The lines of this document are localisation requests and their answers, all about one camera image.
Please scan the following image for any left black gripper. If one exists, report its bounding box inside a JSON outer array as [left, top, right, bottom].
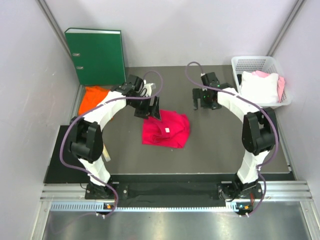
[[128, 94, 161, 121]]

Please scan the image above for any magenta t shirt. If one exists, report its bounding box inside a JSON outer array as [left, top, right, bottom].
[[141, 109, 190, 149]]

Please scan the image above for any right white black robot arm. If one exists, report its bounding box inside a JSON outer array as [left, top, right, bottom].
[[192, 72, 279, 202]]

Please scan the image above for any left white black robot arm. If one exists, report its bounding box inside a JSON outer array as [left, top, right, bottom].
[[65, 75, 161, 200]]

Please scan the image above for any white t shirt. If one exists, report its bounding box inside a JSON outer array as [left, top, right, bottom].
[[240, 71, 279, 105]]

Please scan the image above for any orange t shirt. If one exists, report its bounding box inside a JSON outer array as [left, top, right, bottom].
[[78, 86, 110, 115]]

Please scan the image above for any light pink t shirt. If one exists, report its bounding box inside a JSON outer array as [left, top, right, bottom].
[[251, 70, 286, 101]]

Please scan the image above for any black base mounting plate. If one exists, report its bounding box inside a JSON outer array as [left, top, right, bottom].
[[90, 173, 263, 208]]

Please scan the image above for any black mat left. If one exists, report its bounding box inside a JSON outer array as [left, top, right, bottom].
[[43, 125, 89, 184]]

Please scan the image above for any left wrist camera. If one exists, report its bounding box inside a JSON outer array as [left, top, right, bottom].
[[140, 79, 156, 97]]

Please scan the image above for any green ring binder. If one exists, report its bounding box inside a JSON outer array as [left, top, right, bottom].
[[64, 27, 126, 86]]

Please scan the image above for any aluminium frame rail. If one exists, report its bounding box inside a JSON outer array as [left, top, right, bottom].
[[40, 181, 313, 213]]

